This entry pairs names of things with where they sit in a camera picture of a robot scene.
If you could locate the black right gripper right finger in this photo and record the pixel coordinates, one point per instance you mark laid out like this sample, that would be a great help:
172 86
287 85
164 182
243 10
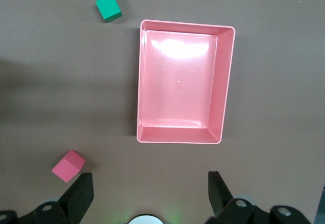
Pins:
219 196

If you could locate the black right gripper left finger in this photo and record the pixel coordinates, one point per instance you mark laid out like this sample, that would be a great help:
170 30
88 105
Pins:
76 198

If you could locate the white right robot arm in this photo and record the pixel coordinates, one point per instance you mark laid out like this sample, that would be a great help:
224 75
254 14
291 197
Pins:
144 220

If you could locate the pink foam cube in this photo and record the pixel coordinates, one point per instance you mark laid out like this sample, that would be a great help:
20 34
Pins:
67 166

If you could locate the brown table mat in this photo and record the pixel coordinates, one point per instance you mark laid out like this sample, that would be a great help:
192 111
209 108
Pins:
50 94

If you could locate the pink plastic tray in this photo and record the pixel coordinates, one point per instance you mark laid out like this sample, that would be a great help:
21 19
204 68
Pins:
177 87

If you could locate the green foam cube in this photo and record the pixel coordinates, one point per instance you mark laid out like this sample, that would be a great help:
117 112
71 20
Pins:
108 5

